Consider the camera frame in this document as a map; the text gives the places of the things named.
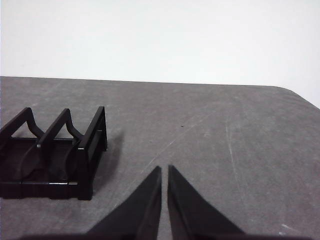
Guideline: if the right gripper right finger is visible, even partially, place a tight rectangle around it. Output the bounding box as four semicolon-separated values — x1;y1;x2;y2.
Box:
166;164;247;237

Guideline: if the black plate rack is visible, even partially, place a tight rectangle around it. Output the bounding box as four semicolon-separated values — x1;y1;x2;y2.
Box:
0;106;109;201

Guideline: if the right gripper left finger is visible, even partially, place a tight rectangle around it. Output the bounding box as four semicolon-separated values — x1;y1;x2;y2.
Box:
86;165;163;236

